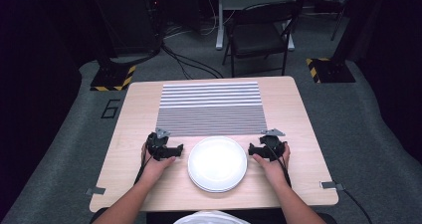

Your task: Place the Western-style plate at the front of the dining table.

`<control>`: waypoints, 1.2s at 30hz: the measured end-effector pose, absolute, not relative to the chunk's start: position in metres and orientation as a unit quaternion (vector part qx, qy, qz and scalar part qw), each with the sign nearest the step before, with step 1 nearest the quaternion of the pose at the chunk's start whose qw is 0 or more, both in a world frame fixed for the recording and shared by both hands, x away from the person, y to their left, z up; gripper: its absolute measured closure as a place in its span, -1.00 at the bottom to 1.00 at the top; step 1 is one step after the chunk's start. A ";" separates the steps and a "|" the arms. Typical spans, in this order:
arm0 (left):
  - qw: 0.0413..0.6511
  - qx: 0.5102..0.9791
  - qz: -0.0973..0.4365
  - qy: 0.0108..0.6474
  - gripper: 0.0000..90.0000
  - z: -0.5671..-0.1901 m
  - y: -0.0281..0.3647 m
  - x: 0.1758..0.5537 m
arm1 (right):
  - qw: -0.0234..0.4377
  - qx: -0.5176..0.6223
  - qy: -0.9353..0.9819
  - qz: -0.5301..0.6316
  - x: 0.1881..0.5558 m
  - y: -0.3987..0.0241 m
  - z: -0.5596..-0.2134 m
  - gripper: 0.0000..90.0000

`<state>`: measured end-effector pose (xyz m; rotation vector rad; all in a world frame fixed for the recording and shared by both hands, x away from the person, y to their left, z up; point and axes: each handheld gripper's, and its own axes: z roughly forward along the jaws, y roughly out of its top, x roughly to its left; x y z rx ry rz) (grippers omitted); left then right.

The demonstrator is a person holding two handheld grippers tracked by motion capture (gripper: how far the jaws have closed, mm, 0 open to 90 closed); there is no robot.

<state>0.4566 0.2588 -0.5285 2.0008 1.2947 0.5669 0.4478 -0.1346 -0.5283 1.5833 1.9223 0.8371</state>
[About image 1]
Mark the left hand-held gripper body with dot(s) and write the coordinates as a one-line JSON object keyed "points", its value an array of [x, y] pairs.
{"points": [[157, 147]]}

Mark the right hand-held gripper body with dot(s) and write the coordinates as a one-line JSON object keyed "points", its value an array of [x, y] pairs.
{"points": [[273, 146]]}

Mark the person's left hand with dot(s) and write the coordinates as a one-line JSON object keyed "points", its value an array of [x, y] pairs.
{"points": [[151, 171]]}

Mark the person's right hand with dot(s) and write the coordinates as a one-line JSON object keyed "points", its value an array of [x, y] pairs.
{"points": [[275, 172]]}

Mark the grey white striped placemat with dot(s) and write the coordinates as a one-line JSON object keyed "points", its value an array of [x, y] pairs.
{"points": [[212, 117]]}

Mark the grey tape strip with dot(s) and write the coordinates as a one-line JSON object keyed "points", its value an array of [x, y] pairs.
{"points": [[330, 185], [95, 191]]}

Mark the person's white shirt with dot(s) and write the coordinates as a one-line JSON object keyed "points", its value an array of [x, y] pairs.
{"points": [[210, 218]]}

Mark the black stand base striped tape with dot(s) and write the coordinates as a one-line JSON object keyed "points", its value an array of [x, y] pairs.
{"points": [[111, 78], [331, 71]]}

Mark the black folding chair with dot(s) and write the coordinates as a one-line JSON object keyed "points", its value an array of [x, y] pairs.
{"points": [[255, 38]]}

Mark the dark equipment cabinet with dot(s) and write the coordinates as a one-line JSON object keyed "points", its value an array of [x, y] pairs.
{"points": [[132, 18]]}

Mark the white desk frame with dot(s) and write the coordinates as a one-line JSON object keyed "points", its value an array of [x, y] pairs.
{"points": [[219, 25]]}

